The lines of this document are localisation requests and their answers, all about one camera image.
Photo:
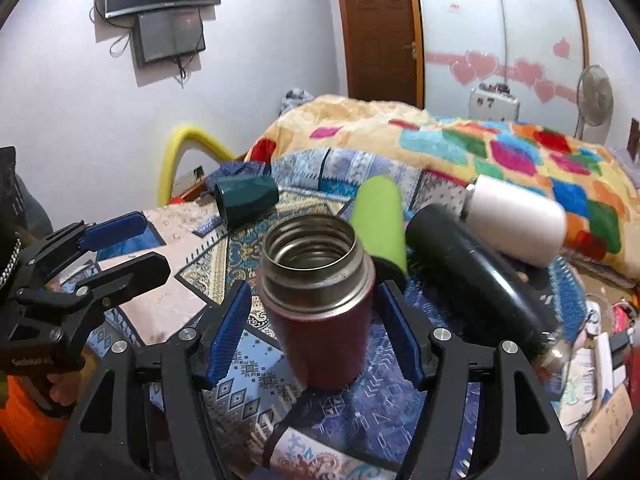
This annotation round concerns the small wall-mounted monitor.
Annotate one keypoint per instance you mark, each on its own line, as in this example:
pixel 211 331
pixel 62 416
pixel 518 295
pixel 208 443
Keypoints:
pixel 170 35

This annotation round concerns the dark green cup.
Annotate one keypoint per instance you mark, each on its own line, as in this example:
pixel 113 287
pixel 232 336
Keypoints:
pixel 250 199

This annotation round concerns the person's left hand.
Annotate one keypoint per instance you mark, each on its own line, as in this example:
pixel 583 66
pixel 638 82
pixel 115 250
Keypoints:
pixel 67 385

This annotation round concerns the green bottle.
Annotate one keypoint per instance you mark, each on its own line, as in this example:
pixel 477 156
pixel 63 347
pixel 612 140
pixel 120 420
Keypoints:
pixel 380 220

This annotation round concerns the yellow foam tube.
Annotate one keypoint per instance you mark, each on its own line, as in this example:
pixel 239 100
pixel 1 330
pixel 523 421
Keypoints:
pixel 175 155

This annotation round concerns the white thermos bottle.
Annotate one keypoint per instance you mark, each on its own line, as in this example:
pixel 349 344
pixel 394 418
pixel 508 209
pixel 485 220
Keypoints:
pixel 517 220

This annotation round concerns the black thermos bottle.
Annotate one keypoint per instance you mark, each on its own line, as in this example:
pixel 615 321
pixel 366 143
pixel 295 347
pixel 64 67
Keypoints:
pixel 465 270

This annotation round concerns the blue patterned blanket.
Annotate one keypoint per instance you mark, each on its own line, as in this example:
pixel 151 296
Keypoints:
pixel 320 180

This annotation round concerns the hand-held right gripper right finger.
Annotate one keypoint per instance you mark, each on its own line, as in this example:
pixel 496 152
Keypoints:
pixel 400 337

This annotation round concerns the white box appliance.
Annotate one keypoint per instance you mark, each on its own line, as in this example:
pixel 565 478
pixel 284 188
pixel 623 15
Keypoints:
pixel 492 104

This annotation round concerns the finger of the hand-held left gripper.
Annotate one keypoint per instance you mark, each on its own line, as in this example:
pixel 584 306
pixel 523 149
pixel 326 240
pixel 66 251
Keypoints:
pixel 125 275
pixel 112 230

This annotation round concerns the colourful patchwork blanket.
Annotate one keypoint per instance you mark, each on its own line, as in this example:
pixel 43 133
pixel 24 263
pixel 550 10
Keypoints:
pixel 450 135

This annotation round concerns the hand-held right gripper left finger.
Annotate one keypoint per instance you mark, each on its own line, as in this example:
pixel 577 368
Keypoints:
pixel 227 340

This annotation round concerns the person's left forearm orange sleeve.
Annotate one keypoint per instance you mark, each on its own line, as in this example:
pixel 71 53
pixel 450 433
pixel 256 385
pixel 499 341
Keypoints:
pixel 25 425

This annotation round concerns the white standing fan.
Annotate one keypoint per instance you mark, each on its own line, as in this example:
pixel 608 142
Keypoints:
pixel 595 95

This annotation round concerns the brown wooden door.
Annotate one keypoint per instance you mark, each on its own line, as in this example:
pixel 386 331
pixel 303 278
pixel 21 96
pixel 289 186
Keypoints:
pixel 380 35

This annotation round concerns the white wardrobe with pink hearts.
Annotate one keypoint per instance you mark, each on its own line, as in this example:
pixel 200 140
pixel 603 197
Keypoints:
pixel 500 20

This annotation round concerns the cardboard box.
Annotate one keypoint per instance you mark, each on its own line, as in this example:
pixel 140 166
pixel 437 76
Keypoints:
pixel 602 427

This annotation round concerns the red steel thermos cup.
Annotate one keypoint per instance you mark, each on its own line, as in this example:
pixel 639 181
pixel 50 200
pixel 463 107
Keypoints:
pixel 325 340

